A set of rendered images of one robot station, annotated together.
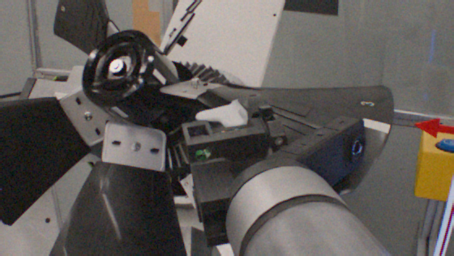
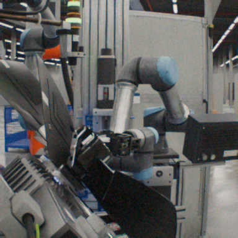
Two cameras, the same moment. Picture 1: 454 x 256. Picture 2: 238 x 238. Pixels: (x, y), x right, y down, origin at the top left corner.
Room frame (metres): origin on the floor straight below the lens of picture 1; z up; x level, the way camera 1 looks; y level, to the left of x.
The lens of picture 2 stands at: (1.18, 0.91, 1.36)
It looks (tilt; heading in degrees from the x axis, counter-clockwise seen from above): 5 degrees down; 226
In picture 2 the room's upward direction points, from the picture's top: straight up
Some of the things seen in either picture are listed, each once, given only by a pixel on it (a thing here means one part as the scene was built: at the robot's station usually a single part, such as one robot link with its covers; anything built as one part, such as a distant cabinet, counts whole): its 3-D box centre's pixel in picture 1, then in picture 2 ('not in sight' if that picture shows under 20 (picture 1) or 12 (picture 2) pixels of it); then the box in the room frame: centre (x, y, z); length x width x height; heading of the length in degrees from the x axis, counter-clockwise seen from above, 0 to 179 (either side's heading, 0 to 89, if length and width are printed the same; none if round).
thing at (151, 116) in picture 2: not in sight; (155, 119); (-0.29, -0.36, 1.20); 0.13 x 0.12 x 0.14; 112
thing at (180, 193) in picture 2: not in sight; (180, 183); (-0.09, -0.05, 0.96); 0.03 x 0.03 x 0.20; 64
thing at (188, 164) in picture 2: not in sight; (201, 163); (-0.19, 0.00, 1.04); 0.24 x 0.03 x 0.03; 154
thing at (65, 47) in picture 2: not in sight; (70, 39); (0.55, 0.04, 1.50); 0.09 x 0.07 x 0.10; 9
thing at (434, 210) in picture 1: (434, 210); not in sight; (0.65, -0.41, 0.92); 0.03 x 0.03 x 0.12; 64
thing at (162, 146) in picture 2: not in sight; (154, 141); (-0.28, -0.37, 1.09); 0.15 x 0.15 x 0.10
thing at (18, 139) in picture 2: not in sight; (32, 126); (-3.13, -6.46, 0.49); 1.27 x 0.88 x 0.98; 37
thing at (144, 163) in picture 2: not in sight; (139, 163); (0.15, -0.07, 1.08); 0.11 x 0.08 x 0.11; 112
